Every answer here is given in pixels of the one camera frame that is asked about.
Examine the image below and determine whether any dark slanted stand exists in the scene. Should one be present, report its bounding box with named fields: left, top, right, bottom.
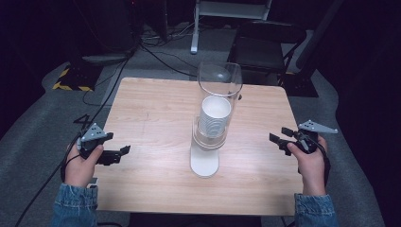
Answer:
left=281, top=0, right=346, bottom=98

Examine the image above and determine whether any person's left hand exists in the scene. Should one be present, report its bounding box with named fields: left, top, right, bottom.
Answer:
left=63, top=143, right=105, bottom=189

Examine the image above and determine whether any white metal stand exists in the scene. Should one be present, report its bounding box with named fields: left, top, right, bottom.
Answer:
left=189, top=0, right=273, bottom=56

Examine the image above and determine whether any clear tube cup dispenser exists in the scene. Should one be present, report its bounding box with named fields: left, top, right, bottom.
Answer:
left=189, top=61, right=244, bottom=179

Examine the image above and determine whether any person's right hand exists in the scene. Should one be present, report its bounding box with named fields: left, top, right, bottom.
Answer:
left=287, top=135, right=329, bottom=197

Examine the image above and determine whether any black yellow striped floor base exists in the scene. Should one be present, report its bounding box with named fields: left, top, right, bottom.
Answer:
left=51, top=63, right=104, bottom=93

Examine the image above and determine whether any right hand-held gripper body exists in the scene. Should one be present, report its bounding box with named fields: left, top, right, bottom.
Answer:
left=294, top=119, right=340, bottom=155

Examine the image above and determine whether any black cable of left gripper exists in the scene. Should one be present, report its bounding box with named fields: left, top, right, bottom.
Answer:
left=13, top=133, right=83, bottom=227

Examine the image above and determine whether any grey stand base plate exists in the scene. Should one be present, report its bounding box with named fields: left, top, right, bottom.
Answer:
left=81, top=52, right=130, bottom=66

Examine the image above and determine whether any black chair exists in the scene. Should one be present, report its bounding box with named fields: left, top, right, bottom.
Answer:
left=226, top=20, right=307, bottom=87

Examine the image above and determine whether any black floor cable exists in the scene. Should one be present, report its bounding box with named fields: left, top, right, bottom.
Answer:
left=82, top=55, right=131, bottom=128

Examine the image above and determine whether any stack of white paper cups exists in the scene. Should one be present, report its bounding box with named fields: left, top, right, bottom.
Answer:
left=197, top=95, right=233, bottom=139

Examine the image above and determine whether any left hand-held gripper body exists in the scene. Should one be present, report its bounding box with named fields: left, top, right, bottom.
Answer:
left=77, top=122, right=114, bottom=160

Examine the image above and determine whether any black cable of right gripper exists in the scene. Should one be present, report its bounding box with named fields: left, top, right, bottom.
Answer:
left=315, top=141, right=333, bottom=187

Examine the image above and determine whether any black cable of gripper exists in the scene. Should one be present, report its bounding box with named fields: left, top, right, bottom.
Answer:
left=13, top=133, right=83, bottom=227
left=315, top=141, right=333, bottom=187

